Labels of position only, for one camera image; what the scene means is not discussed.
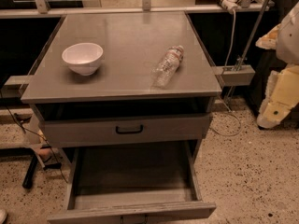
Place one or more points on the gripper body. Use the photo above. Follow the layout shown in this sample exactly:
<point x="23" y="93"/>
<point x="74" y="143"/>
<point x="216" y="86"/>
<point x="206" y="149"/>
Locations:
<point x="290" y="42"/>

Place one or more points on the grey drawer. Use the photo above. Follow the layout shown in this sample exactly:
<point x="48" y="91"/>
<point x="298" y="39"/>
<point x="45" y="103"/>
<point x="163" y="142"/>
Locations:
<point x="131" y="130"/>
<point x="133" y="184"/>

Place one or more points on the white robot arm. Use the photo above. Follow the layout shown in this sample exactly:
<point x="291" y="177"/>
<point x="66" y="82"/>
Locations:
<point x="282" y="89"/>

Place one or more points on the grey drawer cabinet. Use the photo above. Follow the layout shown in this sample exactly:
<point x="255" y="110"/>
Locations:
<point x="122" y="87"/>

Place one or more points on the grey top drawer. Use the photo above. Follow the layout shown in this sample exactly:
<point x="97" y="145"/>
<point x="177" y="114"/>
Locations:
<point x="131" y="130"/>

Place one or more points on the metal diagonal rod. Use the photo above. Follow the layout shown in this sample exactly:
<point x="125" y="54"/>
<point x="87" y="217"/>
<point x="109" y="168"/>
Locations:
<point x="244" y="4"/>

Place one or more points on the clear plastic water bottle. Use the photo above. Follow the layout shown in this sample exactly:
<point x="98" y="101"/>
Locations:
<point x="163" y="71"/>

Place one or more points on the white bowl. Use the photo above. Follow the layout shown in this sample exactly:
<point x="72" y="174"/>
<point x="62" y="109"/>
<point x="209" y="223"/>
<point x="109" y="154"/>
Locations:
<point x="83" y="58"/>

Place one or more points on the black floor stand leg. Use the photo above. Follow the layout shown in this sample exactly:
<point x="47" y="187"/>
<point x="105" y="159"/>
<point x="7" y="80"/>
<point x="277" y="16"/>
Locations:
<point x="28" y="180"/>

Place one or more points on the grey metal bracket block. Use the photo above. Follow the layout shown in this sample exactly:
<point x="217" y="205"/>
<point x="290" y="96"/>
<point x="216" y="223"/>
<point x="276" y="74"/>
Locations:
<point x="232" y="78"/>

